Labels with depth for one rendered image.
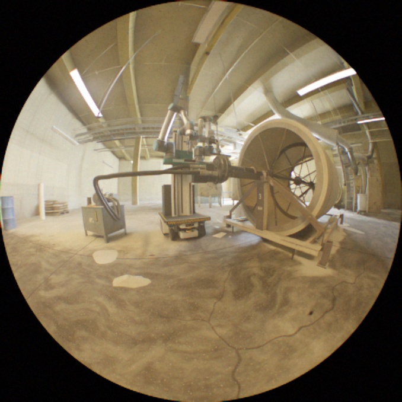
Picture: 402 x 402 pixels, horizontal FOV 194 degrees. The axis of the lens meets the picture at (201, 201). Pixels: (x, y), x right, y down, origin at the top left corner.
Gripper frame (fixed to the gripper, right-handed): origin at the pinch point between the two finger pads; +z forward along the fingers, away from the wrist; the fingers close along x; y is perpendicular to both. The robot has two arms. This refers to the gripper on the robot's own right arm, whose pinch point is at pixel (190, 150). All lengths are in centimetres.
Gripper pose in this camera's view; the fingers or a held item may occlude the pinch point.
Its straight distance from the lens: 117.8
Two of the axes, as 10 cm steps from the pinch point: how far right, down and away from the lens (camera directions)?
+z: 0.2, 10.0, 0.5
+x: 3.2, 0.4, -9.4
